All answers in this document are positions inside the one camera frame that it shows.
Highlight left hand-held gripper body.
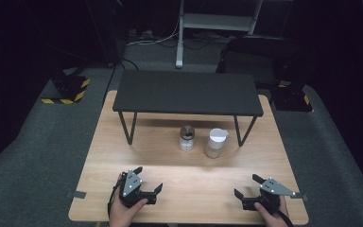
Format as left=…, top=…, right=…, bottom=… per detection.
left=118, top=169, right=157, bottom=209

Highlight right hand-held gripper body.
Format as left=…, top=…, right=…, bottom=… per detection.
left=242, top=177, right=297, bottom=212

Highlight glass jar with metal lid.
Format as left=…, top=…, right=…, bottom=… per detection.
left=179, top=125, right=196, bottom=152

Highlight clear jar with white lid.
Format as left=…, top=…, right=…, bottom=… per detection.
left=204, top=127, right=230, bottom=159

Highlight black shelf with metal legs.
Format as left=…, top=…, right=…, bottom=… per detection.
left=112, top=69, right=265, bottom=148

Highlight person's right hand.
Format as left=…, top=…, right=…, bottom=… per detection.
left=253, top=195, right=290, bottom=227

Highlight person's left hand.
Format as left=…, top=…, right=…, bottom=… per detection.
left=108, top=172, right=149, bottom=227

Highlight black yellow striped stand base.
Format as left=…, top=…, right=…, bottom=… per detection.
left=40, top=73, right=92, bottom=105
left=269, top=79, right=315, bottom=114

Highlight black chair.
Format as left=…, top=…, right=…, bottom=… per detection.
left=215, top=34, right=301, bottom=90

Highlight white metal stand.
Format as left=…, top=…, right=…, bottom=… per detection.
left=175, top=0, right=265, bottom=69

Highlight left hand-held gripper black cable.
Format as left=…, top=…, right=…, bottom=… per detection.
left=107, top=179, right=123, bottom=219

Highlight hand-held gripper black cable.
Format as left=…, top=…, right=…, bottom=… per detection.
left=107, top=179, right=123, bottom=219
left=272, top=206, right=295, bottom=227

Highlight right hand-held gripper black cable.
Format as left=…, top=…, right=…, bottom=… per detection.
left=272, top=206, right=295, bottom=227

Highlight black floor cable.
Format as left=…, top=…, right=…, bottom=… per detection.
left=101, top=58, right=140, bottom=106

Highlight white floor cable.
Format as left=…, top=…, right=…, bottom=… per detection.
left=125, top=17, right=182, bottom=47

